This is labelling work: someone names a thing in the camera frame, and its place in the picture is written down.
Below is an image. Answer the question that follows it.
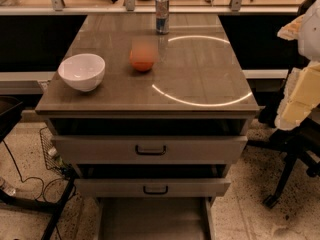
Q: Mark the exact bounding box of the black stand at left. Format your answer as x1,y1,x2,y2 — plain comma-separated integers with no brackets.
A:
0,95,77,240

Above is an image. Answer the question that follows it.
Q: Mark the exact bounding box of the black floor cable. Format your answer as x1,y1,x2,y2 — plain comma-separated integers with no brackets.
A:
1,139,76,203

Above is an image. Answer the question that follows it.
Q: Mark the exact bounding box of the grey drawer cabinet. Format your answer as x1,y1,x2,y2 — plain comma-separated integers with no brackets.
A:
37,13,258,240

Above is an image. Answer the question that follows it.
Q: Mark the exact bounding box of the white bowl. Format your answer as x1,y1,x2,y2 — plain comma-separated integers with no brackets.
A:
58,53,106,92

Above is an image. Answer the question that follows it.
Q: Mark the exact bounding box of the black office chair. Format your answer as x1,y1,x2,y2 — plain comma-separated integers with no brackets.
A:
247,0,320,208

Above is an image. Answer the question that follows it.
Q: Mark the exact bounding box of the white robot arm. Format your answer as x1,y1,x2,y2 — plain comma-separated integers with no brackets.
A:
274,0,320,131

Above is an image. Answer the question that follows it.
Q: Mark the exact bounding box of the wire mesh basket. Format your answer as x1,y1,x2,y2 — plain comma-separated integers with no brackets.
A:
39,127,68,177

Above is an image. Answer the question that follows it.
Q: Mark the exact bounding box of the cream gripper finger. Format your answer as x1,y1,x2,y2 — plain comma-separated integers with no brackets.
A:
277,15,303,40
275,62,320,131

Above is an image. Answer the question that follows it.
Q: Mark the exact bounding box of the redbull can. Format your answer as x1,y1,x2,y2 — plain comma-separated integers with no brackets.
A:
155,0,169,34

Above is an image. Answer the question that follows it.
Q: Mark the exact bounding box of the lower grey drawer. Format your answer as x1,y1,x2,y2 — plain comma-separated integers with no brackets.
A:
75,178,230,197

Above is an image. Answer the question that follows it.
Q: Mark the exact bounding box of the grey drawer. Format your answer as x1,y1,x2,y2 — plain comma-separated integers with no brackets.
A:
75,178,230,197
52,135,247,165

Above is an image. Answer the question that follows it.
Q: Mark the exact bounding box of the red apple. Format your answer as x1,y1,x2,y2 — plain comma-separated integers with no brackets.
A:
129,50,155,72

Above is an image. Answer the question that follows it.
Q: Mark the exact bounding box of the upper grey drawer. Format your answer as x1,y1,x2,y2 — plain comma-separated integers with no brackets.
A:
52,135,247,165

